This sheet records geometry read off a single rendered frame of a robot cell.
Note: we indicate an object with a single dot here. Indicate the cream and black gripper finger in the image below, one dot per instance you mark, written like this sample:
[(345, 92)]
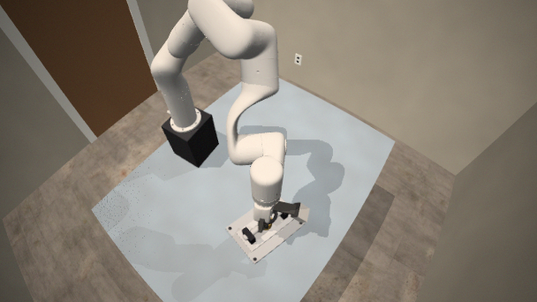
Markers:
[(262, 225)]

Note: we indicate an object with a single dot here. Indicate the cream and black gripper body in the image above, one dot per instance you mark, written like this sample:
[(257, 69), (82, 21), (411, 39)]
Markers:
[(262, 212)]

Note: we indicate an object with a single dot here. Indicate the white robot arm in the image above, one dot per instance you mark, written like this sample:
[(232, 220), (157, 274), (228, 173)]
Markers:
[(235, 38)]

